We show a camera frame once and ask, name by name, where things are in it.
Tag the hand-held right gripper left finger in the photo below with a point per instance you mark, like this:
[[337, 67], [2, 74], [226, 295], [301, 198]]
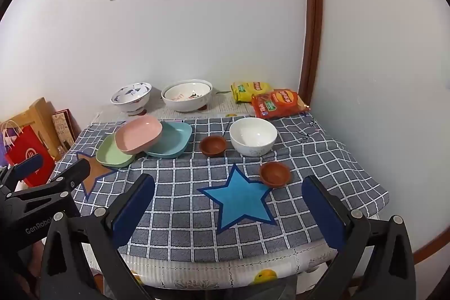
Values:
[[130, 212]]

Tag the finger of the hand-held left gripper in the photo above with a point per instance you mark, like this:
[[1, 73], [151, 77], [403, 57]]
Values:
[[31, 163], [72, 176]]

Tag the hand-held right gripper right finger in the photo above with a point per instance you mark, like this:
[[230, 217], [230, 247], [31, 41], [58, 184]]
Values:
[[324, 212]]

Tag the green plate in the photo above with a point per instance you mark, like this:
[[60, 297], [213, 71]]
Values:
[[110, 156]]

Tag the small brown bowl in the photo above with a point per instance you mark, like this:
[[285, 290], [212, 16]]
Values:
[[213, 145], [275, 174]]

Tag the pink plate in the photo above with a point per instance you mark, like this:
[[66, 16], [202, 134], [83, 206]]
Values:
[[139, 134]]

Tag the teal plate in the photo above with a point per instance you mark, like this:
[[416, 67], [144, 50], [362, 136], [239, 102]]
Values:
[[172, 142]]

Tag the plain white bowl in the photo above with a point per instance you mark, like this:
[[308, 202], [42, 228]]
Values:
[[253, 136]]

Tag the red paper bag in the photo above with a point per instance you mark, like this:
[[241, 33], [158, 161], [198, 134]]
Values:
[[26, 152]]

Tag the wooden board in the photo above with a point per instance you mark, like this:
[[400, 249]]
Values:
[[40, 117]]

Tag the red box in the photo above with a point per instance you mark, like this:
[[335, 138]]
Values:
[[63, 127]]

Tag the grey checked cloth with stars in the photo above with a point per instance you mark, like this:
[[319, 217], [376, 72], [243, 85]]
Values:
[[182, 187]]

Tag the blue crane pattern bowl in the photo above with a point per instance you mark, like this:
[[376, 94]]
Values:
[[132, 98]]

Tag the brown wooden baseboard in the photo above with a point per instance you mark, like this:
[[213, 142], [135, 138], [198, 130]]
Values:
[[432, 243]]

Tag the orange snack packet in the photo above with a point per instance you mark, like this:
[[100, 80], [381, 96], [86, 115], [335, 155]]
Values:
[[279, 105]]

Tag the large white bowl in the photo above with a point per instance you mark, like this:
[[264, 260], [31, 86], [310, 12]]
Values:
[[186, 105]]

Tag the white bowl with orange print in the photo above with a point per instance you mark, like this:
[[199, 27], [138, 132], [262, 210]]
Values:
[[186, 92]]

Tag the yellow snack packet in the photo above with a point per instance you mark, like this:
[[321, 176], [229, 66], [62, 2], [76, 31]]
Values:
[[251, 91]]

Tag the brown wooden door frame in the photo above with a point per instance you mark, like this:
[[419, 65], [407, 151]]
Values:
[[313, 22]]

